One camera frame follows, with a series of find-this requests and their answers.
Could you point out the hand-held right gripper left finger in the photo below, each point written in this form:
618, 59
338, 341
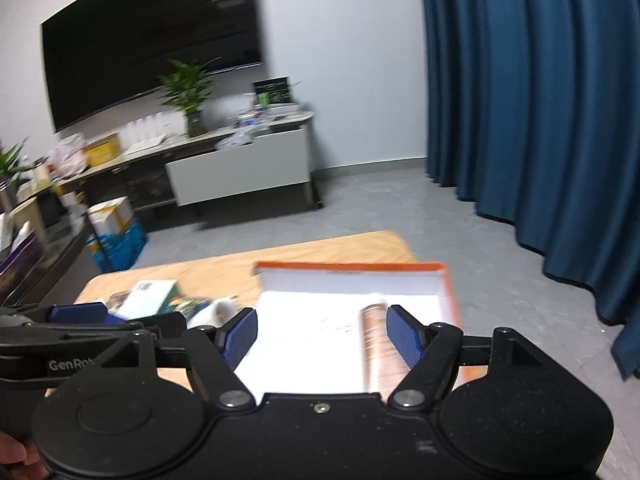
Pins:
241, 332

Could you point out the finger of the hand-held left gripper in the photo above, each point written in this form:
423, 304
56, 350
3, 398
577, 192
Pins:
75, 312
155, 324

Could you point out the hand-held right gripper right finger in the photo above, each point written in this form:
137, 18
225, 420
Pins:
402, 335

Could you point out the copper coloured tube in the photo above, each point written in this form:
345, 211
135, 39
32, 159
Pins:
382, 350

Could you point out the colourful snack packet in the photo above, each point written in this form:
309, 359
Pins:
189, 306

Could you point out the orange and white cardboard box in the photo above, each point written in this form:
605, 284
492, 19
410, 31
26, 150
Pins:
310, 320

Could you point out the person's left hand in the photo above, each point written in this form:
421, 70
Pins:
12, 455

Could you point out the green and white carton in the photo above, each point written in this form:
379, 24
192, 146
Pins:
150, 296

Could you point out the white plastic bottle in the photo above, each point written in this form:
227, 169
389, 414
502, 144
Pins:
212, 312

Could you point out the clear plastic bottle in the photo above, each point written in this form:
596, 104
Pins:
116, 302

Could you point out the black glass low table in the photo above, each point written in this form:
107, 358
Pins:
60, 255

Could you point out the purple box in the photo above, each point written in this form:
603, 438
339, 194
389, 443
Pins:
20, 270

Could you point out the blue pack of bottles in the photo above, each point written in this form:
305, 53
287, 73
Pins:
117, 250

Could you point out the white and yellow cardboard box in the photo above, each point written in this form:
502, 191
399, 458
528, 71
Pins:
111, 215

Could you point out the white plastic bag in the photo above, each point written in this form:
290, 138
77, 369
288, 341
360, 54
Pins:
67, 156

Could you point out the leafy plant in metal pot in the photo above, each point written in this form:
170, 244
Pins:
11, 165

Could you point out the grey television cabinet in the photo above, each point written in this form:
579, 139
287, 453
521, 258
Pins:
240, 170

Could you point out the clear plastic bag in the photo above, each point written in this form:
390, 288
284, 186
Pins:
234, 139

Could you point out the row of white bottles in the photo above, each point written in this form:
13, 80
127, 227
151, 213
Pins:
150, 126

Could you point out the green potted plant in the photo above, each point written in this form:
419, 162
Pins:
187, 90

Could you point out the blue curtain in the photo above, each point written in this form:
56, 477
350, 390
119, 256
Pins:
525, 110

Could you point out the black wall television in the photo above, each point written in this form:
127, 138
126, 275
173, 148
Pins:
150, 35

